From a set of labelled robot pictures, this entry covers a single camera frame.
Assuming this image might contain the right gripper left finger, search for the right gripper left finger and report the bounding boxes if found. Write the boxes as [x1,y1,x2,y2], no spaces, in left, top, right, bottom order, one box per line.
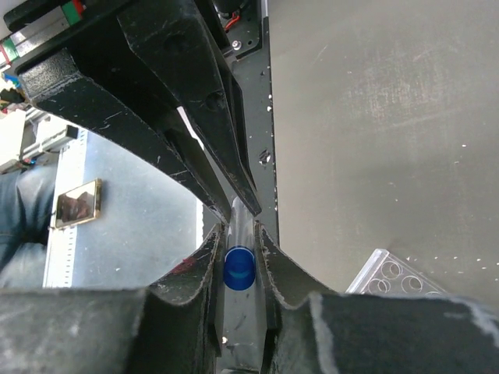
[1,224,225,373]

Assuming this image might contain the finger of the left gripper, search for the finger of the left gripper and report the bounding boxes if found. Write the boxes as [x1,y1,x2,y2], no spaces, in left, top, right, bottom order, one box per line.
[118,1,262,215]

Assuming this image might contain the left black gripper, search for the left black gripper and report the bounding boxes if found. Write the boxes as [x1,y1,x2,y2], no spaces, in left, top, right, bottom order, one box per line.
[2,1,231,222]

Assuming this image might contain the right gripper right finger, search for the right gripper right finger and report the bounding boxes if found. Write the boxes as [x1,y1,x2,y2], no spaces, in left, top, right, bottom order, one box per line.
[255,224,498,373]

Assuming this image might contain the blue capped test tube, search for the blue capped test tube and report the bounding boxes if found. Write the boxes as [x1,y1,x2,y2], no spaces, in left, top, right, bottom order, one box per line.
[223,197,256,291]

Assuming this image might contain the clear test tube rack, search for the clear test tube rack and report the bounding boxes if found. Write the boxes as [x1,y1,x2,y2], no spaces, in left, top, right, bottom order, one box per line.
[346,249,446,297]

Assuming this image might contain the person leg in jeans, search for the person leg in jeans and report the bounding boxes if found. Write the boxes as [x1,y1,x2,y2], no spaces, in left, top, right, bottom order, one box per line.
[1,164,57,288]

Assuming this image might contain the gold smartphone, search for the gold smartphone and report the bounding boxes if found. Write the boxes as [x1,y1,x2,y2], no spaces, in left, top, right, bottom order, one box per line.
[53,178,102,229]

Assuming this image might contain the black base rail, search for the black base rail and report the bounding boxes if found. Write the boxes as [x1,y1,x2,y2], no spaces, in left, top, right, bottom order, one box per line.
[217,1,279,241]

